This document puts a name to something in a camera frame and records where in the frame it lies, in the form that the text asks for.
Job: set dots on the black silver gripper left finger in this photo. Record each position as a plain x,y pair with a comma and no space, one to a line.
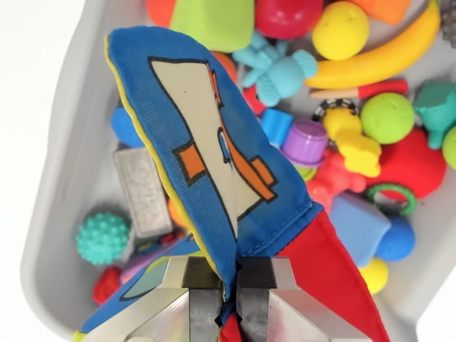
171,313

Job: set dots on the black silver gripper right finger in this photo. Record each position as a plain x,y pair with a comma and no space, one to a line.
278,313

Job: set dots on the zebra and easel fabric cube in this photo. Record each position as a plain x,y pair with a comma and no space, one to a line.
171,124

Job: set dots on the grey plastic bin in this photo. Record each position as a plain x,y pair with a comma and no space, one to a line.
71,142

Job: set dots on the orange and purple fabric cube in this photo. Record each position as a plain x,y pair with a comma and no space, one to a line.
142,261

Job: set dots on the red bumpy rubber ball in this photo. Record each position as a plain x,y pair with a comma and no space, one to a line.
107,285

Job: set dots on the yellow foam ball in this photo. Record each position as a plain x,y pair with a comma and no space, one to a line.
340,30
374,276

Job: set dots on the teal bumpy rubber ball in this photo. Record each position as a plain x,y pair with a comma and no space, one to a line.
101,237

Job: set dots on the light blue foam block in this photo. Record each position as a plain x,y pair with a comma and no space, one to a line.
360,228

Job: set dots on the silver embossed metal block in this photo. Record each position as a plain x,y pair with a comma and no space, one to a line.
142,192

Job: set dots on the blue foam ball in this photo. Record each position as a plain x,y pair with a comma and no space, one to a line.
397,238

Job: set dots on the red rubber figure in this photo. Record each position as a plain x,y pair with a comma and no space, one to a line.
331,181

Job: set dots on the lime green plastic cup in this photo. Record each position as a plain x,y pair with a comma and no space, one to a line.
306,173

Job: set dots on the purple plastic cup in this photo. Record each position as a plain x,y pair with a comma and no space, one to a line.
306,142

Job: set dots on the yellow rubber figure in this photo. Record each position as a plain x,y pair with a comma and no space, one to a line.
351,142

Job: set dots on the light blue plastic cylinder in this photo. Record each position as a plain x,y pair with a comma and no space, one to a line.
276,124

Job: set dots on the dark blue octagonal foam block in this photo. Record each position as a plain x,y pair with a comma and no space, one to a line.
123,128

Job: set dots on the red plush toy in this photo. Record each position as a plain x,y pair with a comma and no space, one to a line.
413,164

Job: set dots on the green foam ball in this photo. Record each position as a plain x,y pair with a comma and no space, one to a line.
386,117
450,142

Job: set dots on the light blue rubber figure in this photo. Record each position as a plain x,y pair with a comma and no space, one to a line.
281,71

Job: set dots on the wooden stick with red end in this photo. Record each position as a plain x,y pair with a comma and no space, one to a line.
384,88

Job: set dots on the orange foam ball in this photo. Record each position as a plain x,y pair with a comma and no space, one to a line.
158,10
226,66

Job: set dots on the teal rubber figure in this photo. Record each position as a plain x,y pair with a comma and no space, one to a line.
436,107

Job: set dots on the yellow toy banana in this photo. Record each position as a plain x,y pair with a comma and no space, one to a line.
374,64

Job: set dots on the lime green foam wedge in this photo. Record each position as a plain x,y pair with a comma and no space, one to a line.
213,21

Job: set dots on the red glossy ball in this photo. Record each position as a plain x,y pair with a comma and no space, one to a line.
285,18

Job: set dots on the orange foam block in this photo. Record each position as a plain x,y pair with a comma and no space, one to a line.
384,9

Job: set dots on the grey spiky ball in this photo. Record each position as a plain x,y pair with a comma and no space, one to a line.
449,19

